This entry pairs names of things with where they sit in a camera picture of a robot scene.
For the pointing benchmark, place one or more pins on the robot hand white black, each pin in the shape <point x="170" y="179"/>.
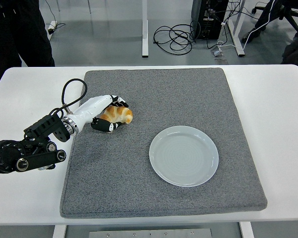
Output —
<point x="89" y="109"/>

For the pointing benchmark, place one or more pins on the croissant bread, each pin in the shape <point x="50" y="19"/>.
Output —
<point x="120" y="114"/>

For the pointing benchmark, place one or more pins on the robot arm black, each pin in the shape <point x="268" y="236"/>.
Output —
<point x="10" y="156"/>

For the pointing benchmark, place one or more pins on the pale grey round plate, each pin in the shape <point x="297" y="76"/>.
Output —
<point x="183" y="158"/>

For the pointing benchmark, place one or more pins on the grey metal plate with screws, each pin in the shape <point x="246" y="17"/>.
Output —
<point x="149" y="233"/>

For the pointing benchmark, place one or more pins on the grey fabric mat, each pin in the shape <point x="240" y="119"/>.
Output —
<point x="164" y="99"/>

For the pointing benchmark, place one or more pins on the white power strip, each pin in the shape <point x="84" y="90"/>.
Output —
<point x="52" y="26"/>

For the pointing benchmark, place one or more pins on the white desk leg with foot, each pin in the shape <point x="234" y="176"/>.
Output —
<point x="144" y="29"/>

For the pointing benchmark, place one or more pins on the white table leg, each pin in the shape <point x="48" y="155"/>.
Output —
<point x="59" y="231"/>
<point x="246" y="230"/>

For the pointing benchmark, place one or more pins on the small grey floor adapter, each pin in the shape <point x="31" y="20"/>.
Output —
<point x="218" y="53"/>

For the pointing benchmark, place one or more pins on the black computer tower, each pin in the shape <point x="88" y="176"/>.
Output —
<point x="208" y="19"/>

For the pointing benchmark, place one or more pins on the white desk leg slanted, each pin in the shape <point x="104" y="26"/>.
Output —
<point x="237" y="29"/>

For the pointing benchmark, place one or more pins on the seated person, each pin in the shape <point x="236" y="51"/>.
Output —
<point x="264" y="17"/>

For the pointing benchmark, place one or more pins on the dark fabric object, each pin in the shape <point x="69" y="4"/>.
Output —
<point x="296" y="52"/>

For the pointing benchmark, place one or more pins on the black office chair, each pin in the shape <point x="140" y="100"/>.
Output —
<point x="291" y="21"/>

